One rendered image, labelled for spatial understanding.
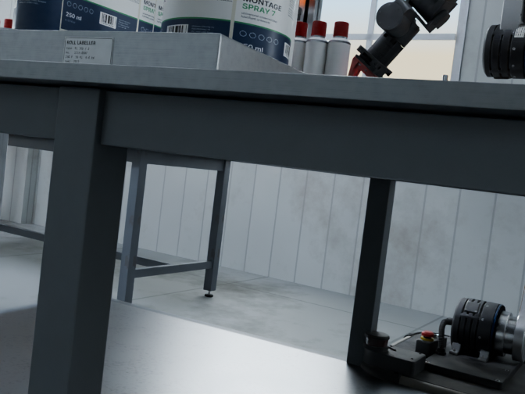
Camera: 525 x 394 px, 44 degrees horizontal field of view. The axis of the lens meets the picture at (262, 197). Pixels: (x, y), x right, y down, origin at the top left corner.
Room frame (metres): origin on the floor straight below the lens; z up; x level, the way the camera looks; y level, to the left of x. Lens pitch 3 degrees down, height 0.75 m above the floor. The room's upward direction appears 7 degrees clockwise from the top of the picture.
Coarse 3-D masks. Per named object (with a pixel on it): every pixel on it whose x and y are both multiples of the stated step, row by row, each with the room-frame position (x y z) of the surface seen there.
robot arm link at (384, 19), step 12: (396, 0) 1.31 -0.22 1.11; (408, 0) 1.38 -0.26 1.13; (384, 12) 1.32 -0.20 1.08; (396, 12) 1.31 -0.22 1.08; (408, 12) 1.31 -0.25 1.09; (444, 12) 1.35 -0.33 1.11; (384, 24) 1.32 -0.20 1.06; (396, 24) 1.30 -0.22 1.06; (408, 24) 1.34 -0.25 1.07; (432, 24) 1.36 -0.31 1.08; (396, 36) 1.35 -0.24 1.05
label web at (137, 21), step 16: (64, 0) 1.03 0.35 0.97; (80, 0) 1.05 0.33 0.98; (96, 0) 1.08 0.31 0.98; (112, 0) 1.11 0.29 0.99; (128, 0) 1.14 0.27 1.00; (144, 0) 1.17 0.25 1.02; (64, 16) 1.03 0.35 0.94; (80, 16) 1.06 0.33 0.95; (96, 16) 1.08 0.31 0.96; (112, 16) 1.11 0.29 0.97; (128, 16) 1.14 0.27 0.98; (144, 16) 1.17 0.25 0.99
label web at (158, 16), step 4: (156, 0) 1.20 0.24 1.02; (160, 0) 1.21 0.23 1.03; (156, 4) 1.20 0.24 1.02; (160, 4) 1.21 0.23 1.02; (156, 8) 1.20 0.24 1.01; (160, 8) 1.21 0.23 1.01; (156, 12) 1.20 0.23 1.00; (160, 12) 1.21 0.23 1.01; (156, 16) 1.20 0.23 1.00; (160, 16) 1.21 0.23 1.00; (156, 20) 1.20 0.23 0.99; (160, 20) 1.21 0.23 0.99; (156, 24) 1.20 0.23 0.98; (160, 24) 1.21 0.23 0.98; (156, 28) 1.20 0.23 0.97; (160, 28) 1.21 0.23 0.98
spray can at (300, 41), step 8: (296, 24) 1.50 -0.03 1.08; (304, 24) 1.49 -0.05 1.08; (296, 32) 1.49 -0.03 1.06; (304, 32) 1.50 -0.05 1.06; (296, 40) 1.48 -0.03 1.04; (304, 40) 1.49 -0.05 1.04; (296, 48) 1.48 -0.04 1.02; (304, 48) 1.49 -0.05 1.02; (296, 56) 1.48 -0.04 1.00; (304, 56) 1.49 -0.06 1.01; (296, 64) 1.48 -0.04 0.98
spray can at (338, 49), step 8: (336, 24) 1.45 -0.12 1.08; (344, 24) 1.44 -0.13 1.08; (336, 32) 1.45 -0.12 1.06; (344, 32) 1.44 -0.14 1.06; (336, 40) 1.43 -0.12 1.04; (344, 40) 1.44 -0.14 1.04; (328, 48) 1.45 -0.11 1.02; (336, 48) 1.43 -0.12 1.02; (344, 48) 1.43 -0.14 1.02; (328, 56) 1.44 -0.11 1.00; (336, 56) 1.43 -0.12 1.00; (344, 56) 1.44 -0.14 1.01; (328, 64) 1.44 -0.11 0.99; (336, 64) 1.43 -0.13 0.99; (344, 64) 1.44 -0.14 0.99; (328, 72) 1.44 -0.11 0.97; (336, 72) 1.43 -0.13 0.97; (344, 72) 1.44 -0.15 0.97
